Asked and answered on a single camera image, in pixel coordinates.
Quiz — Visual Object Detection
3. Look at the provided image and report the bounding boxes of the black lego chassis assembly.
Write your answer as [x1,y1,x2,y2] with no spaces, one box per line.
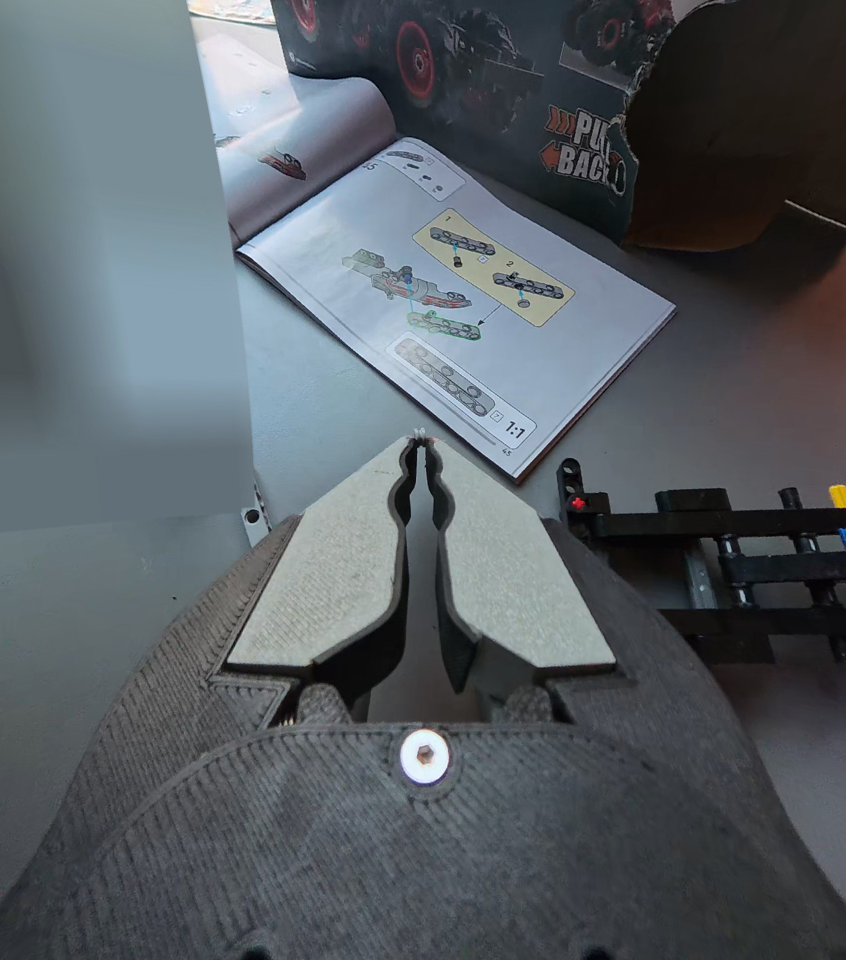
[555,458,846,666]

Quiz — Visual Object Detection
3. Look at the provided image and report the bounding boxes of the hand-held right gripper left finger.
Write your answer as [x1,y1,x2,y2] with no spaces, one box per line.
[224,437,424,725]

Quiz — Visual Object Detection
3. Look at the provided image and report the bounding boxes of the dark lego set box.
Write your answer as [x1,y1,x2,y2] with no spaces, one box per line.
[270,0,846,253]

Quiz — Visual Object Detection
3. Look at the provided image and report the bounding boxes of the light grey lego piece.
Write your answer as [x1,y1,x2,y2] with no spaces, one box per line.
[240,480,270,553]

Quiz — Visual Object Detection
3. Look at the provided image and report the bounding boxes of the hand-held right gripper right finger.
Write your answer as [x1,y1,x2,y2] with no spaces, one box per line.
[423,441,620,723]

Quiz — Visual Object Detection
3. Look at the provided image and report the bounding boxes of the lego instruction booklet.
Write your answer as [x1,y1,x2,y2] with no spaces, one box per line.
[214,75,678,483]

